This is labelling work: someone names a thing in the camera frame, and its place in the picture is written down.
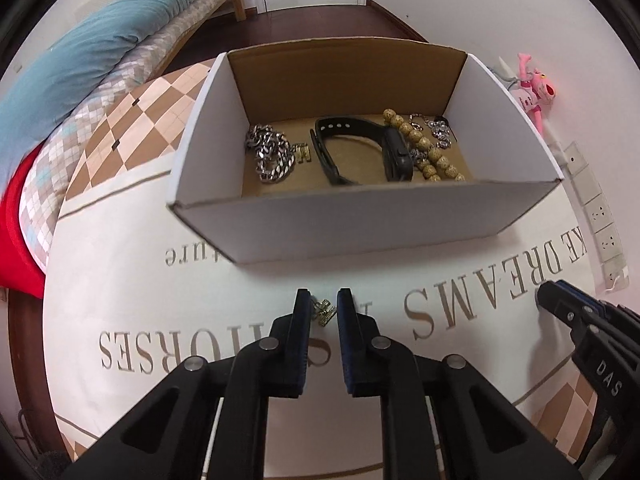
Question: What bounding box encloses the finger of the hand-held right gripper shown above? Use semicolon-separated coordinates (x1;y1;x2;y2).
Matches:
556;280;640;328
536;281;603;343

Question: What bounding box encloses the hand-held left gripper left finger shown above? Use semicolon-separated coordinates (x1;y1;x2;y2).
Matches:
60;288;313;480

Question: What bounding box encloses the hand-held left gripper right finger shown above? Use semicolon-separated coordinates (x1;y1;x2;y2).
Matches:
336;288;583;480

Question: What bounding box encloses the white cardboard box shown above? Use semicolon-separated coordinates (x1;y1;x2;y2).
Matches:
166;36;567;266

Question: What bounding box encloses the chunky silver chain bracelet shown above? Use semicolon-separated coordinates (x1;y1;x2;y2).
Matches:
244;123;297;185

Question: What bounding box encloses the black smart band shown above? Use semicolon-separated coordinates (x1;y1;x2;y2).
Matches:
309;116;415;187

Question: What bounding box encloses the wooden bead bracelet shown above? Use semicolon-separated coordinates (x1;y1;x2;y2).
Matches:
382;108;467;183

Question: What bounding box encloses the thin silver chain necklace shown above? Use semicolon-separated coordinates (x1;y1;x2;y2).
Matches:
409;113;452;150

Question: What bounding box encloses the diamond pattern printed tablecloth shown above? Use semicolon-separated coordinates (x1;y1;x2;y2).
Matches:
42;57;616;480

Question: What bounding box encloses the pink plush toy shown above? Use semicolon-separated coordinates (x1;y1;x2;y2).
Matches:
514;51;557;135

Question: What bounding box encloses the red blanket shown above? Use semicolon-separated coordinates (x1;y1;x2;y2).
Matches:
0;147;51;301

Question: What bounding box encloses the checkered bed sheet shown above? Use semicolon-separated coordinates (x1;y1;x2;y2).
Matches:
17;0;241;273

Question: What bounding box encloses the light blue quilt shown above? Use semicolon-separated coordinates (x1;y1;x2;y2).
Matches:
0;0;253;163

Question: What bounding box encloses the white wall socket strip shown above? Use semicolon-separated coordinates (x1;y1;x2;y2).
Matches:
547;141;632;292

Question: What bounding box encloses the wooden bed frame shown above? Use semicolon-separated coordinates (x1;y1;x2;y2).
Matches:
165;0;249;76

